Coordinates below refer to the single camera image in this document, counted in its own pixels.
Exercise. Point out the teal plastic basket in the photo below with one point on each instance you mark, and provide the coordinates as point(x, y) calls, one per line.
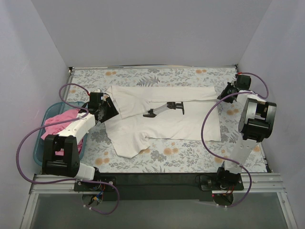
point(54, 110)

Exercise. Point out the floral table cloth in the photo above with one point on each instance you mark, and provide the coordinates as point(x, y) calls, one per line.
point(163, 155)

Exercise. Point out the white t shirt robot print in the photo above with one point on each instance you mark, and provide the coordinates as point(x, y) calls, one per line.
point(160, 113)

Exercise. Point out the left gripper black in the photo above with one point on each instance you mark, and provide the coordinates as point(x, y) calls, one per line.
point(107, 108)

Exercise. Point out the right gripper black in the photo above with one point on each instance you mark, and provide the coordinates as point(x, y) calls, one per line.
point(227, 90)

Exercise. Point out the pink t shirt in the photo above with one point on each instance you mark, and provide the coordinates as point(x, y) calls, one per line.
point(55, 129)

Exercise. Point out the aluminium frame rail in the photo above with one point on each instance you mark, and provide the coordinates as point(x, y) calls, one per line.
point(262, 204)

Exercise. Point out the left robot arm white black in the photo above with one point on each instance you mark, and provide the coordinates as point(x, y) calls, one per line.
point(61, 155)

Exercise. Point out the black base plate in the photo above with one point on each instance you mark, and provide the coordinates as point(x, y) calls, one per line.
point(158, 186)

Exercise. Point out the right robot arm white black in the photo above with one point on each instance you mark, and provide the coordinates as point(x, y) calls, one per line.
point(255, 125)

